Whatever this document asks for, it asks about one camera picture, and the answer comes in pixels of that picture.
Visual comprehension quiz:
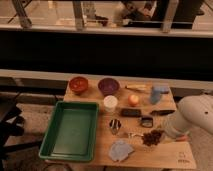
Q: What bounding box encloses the black rectangular block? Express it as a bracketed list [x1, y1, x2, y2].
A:
[121, 108, 141, 117]

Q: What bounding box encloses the metal measuring cup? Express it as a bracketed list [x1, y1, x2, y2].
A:
[109, 119, 121, 135]

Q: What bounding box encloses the purple bowl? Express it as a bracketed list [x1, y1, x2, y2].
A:
[98, 78, 120, 96]

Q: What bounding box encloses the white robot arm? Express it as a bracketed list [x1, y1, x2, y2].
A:
[161, 95, 213, 142]

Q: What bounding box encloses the white plastic cup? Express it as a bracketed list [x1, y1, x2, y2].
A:
[103, 95, 118, 112]

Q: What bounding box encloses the black handled knife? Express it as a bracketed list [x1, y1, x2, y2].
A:
[150, 110, 175, 116]

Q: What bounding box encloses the red bowl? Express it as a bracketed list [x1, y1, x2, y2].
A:
[69, 76, 88, 94]

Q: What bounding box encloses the orange apple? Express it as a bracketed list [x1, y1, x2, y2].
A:
[128, 94, 139, 107]

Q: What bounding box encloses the dark red grape bunch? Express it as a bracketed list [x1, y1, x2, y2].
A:
[142, 130, 163, 146]

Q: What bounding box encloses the light blue folded cloth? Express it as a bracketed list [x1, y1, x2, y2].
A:
[108, 140, 134, 162]

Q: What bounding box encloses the small black box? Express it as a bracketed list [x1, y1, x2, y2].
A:
[140, 116, 153, 128]

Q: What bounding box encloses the green plastic tray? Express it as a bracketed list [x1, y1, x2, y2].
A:
[39, 101, 99, 162]

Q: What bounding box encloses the yellow banana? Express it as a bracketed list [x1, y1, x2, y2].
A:
[125, 84, 150, 92]

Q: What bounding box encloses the black chair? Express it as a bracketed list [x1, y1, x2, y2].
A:
[0, 99, 41, 171]

